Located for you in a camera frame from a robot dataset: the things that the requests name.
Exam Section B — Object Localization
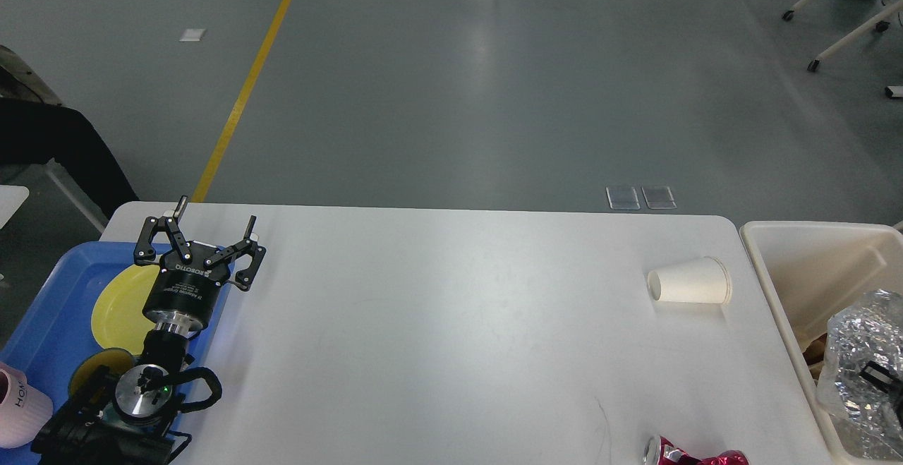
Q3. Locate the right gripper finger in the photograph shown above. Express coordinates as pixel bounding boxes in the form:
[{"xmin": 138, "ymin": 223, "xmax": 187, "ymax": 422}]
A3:
[{"xmin": 860, "ymin": 360, "xmax": 902, "ymax": 399}]

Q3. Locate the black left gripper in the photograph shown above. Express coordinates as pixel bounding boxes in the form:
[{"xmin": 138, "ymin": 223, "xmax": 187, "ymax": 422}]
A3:
[{"xmin": 133, "ymin": 195, "xmax": 267, "ymax": 339}]

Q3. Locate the aluminium foil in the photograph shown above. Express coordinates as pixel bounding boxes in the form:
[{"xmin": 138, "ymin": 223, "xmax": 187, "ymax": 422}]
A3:
[
  {"xmin": 816, "ymin": 289, "xmax": 901, "ymax": 447},
  {"xmin": 831, "ymin": 416, "xmax": 901, "ymax": 461}
]

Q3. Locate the brown paper bag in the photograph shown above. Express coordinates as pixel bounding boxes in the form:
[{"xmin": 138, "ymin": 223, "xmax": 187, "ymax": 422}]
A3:
[{"xmin": 803, "ymin": 334, "xmax": 827, "ymax": 368}]

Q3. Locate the yellow plastic plate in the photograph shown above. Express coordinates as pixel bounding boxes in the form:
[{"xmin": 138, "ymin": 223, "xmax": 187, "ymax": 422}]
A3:
[{"xmin": 91, "ymin": 265, "xmax": 158, "ymax": 356}]

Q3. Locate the crushed red can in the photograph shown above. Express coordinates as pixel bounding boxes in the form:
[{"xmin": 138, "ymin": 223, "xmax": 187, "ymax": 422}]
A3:
[{"xmin": 641, "ymin": 435, "xmax": 749, "ymax": 464}]

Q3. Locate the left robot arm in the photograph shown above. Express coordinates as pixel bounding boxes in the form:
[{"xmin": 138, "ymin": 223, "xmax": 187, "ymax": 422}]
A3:
[{"xmin": 31, "ymin": 197, "xmax": 267, "ymax": 464}]

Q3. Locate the white plastic bin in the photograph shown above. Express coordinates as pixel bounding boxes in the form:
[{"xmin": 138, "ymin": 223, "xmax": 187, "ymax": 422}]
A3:
[{"xmin": 741, "ymin": 221, "xmax": 902, "ymax": 464}]

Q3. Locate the white paper cup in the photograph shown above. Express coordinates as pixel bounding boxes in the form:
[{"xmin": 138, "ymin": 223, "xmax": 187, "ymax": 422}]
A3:
[{"xmin": 646, "ymin": 256, "xmax": 733, "ymax": 305}]

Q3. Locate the small white side table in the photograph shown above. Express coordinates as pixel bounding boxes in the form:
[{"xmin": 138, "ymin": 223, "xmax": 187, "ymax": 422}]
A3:
[{"xmin": 0, "ymin": 184, "xmax": 30, "ymax": 228}]

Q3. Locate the pink mug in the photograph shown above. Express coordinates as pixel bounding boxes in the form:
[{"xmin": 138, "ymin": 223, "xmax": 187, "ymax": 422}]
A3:
[{"xmin": 1, "ymin": 364, "xmax": 54, "ymax": 449}]

